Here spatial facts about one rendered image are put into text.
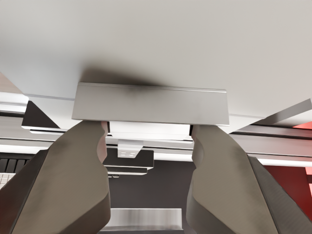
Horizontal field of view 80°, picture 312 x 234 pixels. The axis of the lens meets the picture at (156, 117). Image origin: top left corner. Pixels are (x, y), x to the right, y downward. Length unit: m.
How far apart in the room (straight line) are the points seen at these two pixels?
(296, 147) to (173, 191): 0.42
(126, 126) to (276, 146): 0.52
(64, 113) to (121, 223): 0.13
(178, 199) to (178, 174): 0.09
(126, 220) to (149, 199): 0.51
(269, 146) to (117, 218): 0.49
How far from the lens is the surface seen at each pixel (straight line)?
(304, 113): 0.60
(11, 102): 0.28
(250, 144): 0.59
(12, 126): 0.53
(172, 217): 0.24
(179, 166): 0.77
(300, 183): 1.07
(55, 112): 0.17
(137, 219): 0.23
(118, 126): 0.18
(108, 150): 0.41
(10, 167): 0.67
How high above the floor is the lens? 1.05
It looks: 19 degrees down
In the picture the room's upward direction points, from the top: 178 degrees counter-clockwise
